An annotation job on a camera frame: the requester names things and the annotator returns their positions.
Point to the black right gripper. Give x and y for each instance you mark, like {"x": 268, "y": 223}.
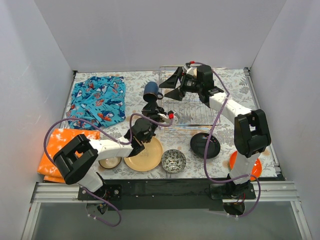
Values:
{"x": 181, "y": 81}

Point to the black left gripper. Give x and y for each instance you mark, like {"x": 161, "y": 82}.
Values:
{"x": 151, "y": 108}

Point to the dark blue mug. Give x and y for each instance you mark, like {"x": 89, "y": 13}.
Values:
{"x": 151, "y": 92}

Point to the floral patterned bowl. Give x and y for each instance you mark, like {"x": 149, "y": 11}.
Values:
{"x": 173, "y": 161}

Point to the brown rimmed cream bowl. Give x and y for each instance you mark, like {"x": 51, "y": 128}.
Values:
{"x": 110, "y": 163}

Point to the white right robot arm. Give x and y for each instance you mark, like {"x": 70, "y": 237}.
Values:
{"x": 251, "y": 130}

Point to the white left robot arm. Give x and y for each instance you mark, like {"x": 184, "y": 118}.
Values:
{"x": 75, "y": 160}

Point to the beige and brown mug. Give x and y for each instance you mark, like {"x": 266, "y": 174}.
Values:
{"x": 193, "y": 72}

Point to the floral tablecloth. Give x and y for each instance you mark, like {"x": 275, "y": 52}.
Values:
{"x": 179, "y": 139}

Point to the beige bear plate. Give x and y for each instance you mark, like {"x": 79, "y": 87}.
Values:
{"x": 148, "y": 159}

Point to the blue shark print cloth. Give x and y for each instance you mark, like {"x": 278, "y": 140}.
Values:
{"x": 97, "y": 101}

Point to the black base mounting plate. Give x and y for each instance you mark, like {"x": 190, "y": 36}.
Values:
{"x": 165, "y": 194}

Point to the orange tie-dye cloth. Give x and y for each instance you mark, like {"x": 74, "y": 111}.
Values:
{"x": 58, "y": 139}

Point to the orange plate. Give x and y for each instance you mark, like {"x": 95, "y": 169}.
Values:
{"x": 257, "y": 168}

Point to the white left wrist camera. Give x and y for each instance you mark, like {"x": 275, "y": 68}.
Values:
{"x": 169, "y": 118}

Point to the chrome wire dish rack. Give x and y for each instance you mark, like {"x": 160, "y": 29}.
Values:
{"x": 192, "y": 114}

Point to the aluminium frame rail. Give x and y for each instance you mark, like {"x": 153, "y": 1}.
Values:
{"x": 271, "y": 191}

